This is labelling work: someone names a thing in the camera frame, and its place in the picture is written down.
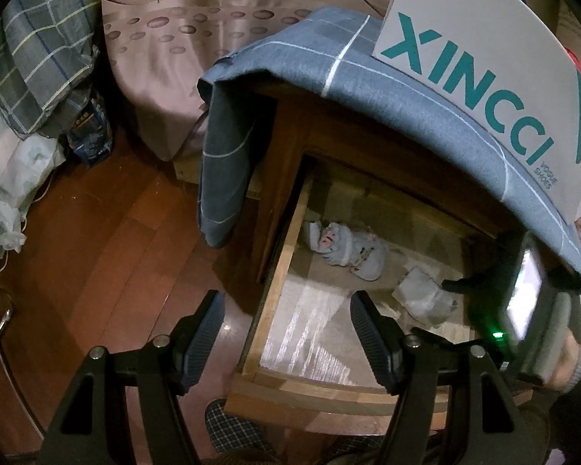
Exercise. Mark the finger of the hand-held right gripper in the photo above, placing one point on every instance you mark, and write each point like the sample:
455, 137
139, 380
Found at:
469, 285

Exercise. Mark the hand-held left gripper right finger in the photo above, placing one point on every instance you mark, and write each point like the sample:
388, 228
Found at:
373, 339

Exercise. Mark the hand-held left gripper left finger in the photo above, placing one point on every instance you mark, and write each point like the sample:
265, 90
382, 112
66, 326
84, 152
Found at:
206, 339

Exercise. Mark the pale white underwear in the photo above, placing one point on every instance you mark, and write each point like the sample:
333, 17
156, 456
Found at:
426, 295

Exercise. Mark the wooden drawer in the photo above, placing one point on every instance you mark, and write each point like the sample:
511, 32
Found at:
314, 329

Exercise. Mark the red underwear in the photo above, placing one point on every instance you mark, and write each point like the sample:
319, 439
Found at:
575, 58

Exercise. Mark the white shoe box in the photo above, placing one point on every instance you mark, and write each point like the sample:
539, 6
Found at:
465, 24

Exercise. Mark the person's right forearm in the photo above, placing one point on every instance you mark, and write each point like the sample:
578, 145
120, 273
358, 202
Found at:
576, 421

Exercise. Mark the person's right hand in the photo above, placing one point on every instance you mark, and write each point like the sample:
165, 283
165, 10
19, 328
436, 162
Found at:
571, 363

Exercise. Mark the light blue baby socks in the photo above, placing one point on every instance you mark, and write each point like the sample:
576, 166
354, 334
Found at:
363, 261

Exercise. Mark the plaid slipper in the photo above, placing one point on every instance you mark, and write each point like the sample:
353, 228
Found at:
232, 426

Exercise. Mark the wooden nightstand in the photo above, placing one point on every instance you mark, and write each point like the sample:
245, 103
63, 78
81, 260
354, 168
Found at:
281, 155

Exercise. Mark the blue checked cloth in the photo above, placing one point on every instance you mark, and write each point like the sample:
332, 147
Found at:
368, 87

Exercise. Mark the blue packet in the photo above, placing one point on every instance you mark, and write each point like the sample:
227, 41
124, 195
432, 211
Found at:
89, 131

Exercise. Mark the white crumpled cloth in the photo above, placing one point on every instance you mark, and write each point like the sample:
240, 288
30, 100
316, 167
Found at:
5, 179

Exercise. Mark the leaf print bed sheet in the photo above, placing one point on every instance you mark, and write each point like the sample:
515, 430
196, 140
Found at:
174, 68

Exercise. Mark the grey plaid quilt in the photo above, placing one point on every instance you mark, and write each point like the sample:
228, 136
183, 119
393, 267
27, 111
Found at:
38, 48

